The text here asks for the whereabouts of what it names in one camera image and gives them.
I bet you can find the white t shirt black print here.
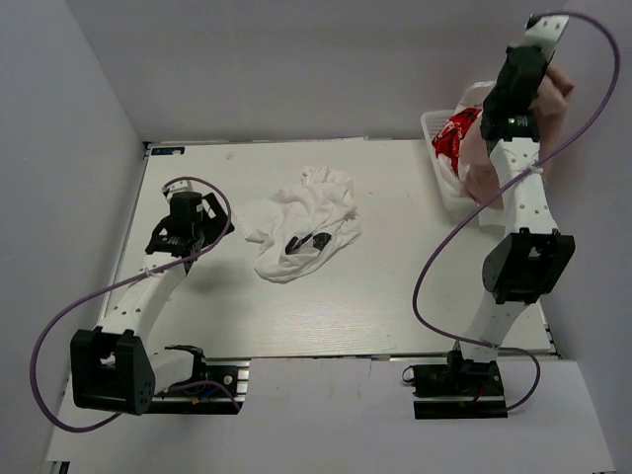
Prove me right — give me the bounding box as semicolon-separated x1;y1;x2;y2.
232;165;361;283

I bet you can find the white t shirt with lettering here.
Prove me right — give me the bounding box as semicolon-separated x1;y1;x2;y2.
437;81;494;219

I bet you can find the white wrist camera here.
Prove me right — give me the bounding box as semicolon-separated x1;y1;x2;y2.
520;15;570;58
161;179;194;197

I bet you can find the blue label sticker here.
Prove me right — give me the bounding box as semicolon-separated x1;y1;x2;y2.
150;146;186;156

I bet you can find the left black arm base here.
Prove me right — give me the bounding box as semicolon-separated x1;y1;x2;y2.
147;360;250;415

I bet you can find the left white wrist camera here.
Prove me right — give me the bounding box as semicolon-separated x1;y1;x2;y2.
161;179;194;197

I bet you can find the pink t shirt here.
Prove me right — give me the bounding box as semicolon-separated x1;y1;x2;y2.
458;64;575;204

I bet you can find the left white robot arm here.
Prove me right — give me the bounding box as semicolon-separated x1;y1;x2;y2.
70;191;234;415

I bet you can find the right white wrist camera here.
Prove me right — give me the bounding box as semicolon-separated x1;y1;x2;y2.
520;15;570;58

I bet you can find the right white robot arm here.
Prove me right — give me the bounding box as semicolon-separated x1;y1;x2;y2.
458;45;575;377

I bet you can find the white t shirt red print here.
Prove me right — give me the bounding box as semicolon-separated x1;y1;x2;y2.
431;107;482;199

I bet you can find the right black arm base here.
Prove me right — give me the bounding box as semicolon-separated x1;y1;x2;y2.
402;362;508;421

